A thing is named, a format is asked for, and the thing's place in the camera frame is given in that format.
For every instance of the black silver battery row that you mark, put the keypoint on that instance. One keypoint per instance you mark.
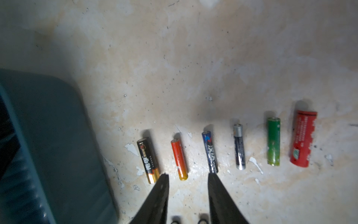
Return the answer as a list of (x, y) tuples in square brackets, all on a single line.
[(239, 147)]

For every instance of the red orange AAA battery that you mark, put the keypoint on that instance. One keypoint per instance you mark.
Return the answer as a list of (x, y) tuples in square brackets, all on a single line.
[(179, 159)]

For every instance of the green battery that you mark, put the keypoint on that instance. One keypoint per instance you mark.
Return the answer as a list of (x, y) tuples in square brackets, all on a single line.
[(273, 144)]

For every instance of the dark blue battery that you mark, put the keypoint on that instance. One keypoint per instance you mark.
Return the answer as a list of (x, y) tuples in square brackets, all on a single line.
[(209, 148)]

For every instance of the teal plastic storage box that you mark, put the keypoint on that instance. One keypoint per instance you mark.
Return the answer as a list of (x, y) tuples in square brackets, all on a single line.
[(56, 175)]

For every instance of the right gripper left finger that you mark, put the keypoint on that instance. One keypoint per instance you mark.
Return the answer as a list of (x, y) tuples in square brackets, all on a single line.
[(154, 208)]

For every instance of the red Huahong battery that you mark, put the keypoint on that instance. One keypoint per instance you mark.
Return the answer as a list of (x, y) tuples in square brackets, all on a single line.
[(304, 128)]

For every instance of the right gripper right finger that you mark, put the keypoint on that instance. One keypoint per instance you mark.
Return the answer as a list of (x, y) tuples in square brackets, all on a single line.
[(222, 207)]

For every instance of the black gold AA battery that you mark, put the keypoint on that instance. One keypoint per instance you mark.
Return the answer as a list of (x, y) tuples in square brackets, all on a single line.
[(149, 160)]

